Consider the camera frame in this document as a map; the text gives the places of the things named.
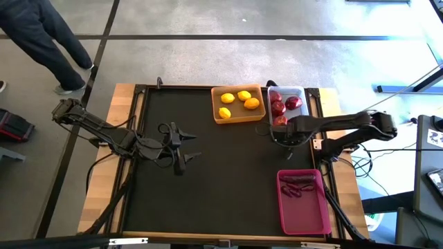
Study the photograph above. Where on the person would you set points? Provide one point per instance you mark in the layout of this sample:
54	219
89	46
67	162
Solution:
34	34

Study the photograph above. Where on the yellow lemon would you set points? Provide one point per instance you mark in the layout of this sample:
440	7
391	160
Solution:
244	95
224	112
227	98

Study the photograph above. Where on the blue floor bar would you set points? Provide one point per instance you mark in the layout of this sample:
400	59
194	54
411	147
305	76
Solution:
398	89

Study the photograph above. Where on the orange citrus fruit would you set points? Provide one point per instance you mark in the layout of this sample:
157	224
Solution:
251	103

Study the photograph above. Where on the white metal bracket plate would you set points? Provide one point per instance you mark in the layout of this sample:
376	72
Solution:
128	241
320	245

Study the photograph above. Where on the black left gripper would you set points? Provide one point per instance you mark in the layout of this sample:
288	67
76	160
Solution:
174	148

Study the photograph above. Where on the grey cabinet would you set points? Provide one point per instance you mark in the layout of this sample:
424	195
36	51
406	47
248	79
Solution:
425	159

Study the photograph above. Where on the large dark red apple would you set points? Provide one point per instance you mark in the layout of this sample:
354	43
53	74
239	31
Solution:
293	102

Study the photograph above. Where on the black smartphone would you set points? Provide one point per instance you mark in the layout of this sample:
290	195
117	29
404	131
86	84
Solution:
436	181

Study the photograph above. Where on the red black tool case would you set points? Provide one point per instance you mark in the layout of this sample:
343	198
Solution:
15	126

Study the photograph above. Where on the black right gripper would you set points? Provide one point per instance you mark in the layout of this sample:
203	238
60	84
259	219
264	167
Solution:
287	133

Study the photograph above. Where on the long dark purple eggplant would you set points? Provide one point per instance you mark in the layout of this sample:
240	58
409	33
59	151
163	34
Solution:
297	178

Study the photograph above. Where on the grey metal bracket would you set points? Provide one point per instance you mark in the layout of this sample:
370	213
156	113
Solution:
10	154

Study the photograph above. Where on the white printed paper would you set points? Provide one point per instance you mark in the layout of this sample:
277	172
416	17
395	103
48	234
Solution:
435	136

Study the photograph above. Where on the white plastic basket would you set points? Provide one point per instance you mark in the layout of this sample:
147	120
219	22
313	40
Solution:
297	115

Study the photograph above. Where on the pink plastic basket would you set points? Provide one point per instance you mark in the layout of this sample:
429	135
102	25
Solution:
304	214

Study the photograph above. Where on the orange plastic basket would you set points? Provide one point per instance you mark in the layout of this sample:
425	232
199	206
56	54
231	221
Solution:
239	115

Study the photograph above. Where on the small white bracket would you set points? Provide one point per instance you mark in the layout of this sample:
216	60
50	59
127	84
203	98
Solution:
317	144

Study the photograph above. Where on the small purple chili pepper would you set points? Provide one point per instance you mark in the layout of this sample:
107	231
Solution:
297	193
286	189

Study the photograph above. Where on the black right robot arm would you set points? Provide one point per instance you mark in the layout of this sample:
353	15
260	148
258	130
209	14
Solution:
332	124

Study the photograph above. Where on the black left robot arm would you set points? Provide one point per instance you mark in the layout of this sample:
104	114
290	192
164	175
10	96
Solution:
104	131

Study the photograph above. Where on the person's shoe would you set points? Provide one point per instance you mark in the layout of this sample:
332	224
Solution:
2	86

